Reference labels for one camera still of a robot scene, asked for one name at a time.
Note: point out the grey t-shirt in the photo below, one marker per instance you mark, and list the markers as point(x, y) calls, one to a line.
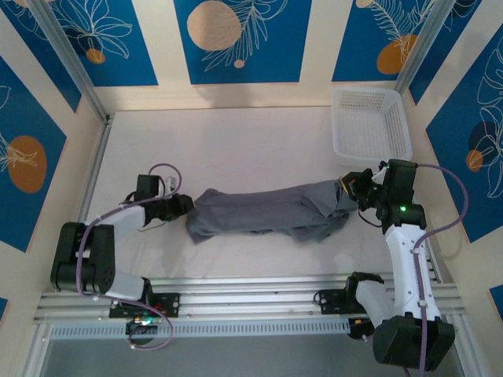
point(255, 212)

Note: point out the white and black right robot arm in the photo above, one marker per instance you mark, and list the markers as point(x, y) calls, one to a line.
point(404, 275)

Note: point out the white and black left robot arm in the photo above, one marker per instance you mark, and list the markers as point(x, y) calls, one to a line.
point(102, 259)

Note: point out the white perforated plastic basket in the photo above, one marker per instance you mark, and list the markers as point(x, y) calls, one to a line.
point(369, 121)

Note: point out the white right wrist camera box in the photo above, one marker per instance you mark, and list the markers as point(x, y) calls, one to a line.
point(381, 174)

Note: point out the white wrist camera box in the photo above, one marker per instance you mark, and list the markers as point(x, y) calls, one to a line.
point(169, 182)
point(381, 174)

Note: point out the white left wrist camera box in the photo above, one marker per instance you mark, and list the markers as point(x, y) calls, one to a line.
point(169, 182)

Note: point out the blue floral wall panel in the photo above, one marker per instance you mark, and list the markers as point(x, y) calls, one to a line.
point(452, 176)
point(353, 39)
point(275, 47)
point(129, 59)
point(23, 110)
point(444, 51)
point(47, 66)

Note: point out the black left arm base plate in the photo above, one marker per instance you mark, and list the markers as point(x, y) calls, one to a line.
point(171, 304)

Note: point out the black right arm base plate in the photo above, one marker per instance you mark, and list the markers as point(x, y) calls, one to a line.
point(328, 300)

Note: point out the aluminium mounting rail frame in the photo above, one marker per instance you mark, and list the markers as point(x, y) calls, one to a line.
point(251, 298)

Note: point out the aluminium corner post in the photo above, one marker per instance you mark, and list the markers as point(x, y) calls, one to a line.
point(429, 39)
point(72, 59)

